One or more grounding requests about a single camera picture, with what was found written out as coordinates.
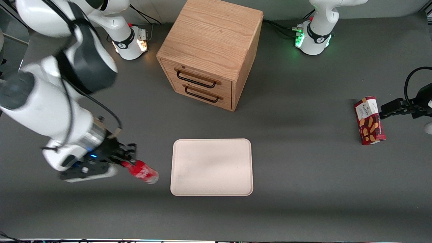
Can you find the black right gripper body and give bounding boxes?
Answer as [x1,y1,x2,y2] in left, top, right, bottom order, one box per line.
[84,136,138,170]

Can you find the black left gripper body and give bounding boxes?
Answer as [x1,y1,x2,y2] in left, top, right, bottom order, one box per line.
[404,84,432,119]

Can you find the red coke bottle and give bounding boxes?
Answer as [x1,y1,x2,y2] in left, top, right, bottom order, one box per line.
[121,160,159,185]

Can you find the beige rectangular tray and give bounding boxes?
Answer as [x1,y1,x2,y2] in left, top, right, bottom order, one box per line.
[170,138,254,196]

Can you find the red cookie box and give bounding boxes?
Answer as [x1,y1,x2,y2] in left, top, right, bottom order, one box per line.
[353,96,387,146]

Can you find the wooden two-drawer cabinet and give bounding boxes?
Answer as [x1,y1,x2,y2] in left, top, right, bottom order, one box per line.
[156,0,264,112]

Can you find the black left wrist cable loop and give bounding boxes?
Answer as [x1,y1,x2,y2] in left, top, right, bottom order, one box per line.
[404,66,432,109]

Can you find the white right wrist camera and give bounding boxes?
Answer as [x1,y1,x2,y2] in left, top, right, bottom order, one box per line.
[59,162,119,184]

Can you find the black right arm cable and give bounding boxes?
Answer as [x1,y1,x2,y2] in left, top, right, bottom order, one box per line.
[43,0,123,136]

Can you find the black metal drawer handle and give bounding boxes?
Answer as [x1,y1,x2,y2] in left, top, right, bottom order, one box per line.
[175,69,218,89]
[184,86,220,103]

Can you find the black right arm base cables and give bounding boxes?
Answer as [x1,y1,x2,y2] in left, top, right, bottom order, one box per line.
[128,5,163,43]

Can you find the black arm base cables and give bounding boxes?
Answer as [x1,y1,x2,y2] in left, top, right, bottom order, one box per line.
[263,9,316,38]
[128,5,163,43]

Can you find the black left arm base cables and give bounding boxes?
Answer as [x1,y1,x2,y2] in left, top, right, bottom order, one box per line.
[263,9,316,38]

